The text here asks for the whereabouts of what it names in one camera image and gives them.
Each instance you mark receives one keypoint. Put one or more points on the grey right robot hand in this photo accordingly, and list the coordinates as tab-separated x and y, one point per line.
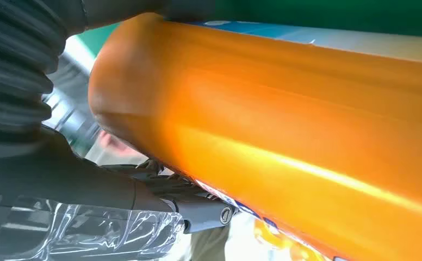
70	183

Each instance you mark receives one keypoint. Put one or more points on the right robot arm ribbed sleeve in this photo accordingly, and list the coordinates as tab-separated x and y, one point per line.
13	65

